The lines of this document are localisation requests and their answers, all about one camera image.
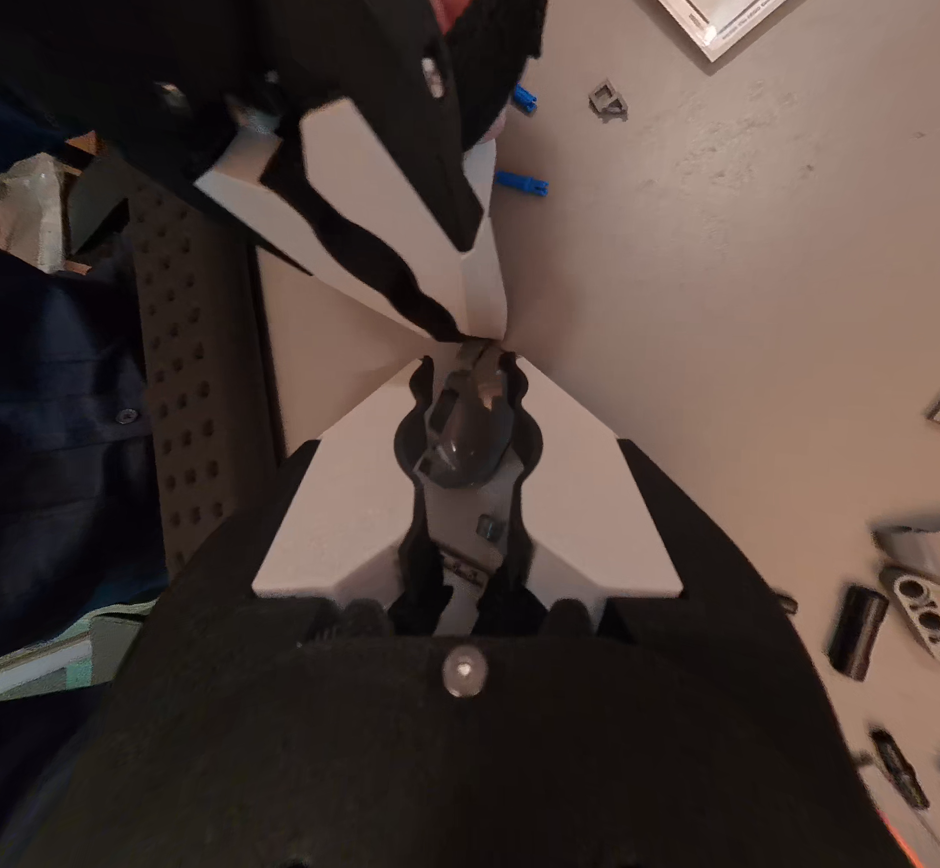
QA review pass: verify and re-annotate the black lego tube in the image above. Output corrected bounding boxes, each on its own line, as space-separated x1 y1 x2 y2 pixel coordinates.
827 584 891 681

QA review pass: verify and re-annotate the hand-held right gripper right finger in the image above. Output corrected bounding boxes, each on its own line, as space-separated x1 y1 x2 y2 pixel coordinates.
503 354 685 615

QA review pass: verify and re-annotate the light grey curved lego panel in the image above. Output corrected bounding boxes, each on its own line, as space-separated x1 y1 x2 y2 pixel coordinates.
872 523 940 579

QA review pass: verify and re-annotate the dark grey lego plate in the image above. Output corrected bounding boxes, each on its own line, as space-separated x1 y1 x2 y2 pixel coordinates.
437 548 494 586

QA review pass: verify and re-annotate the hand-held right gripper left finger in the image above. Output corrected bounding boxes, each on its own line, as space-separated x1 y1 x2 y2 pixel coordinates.
251 355 438 615

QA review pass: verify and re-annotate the small grey lego frame piece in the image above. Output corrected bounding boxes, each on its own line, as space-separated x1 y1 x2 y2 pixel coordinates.
587 78 629 123

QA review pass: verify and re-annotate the dark perforated panel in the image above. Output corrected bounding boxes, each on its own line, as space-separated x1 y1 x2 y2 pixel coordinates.
128 178 283 575

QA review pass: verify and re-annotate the dark grey domed lego assembly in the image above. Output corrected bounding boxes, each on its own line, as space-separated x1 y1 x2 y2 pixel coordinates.
413 361 517 491

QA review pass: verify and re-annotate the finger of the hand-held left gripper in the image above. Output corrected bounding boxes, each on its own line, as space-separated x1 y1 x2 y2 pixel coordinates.
300 97 511 342
193 128 474 344

